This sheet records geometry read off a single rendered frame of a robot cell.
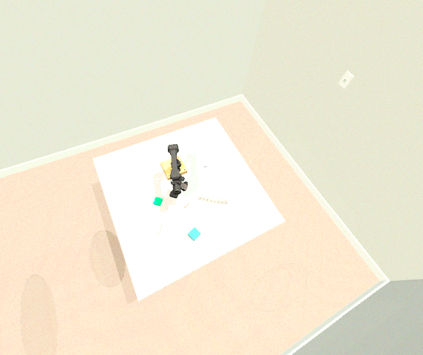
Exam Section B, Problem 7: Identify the green block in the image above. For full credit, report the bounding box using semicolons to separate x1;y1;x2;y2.
154;197;163;206

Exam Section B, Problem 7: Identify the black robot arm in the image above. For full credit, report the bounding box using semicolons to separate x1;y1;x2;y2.
167;144;188;195

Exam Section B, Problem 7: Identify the light blue rectangular block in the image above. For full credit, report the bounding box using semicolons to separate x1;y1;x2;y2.
188;227;200;241

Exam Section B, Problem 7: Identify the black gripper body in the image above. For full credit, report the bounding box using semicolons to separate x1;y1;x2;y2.
169;176;185;198

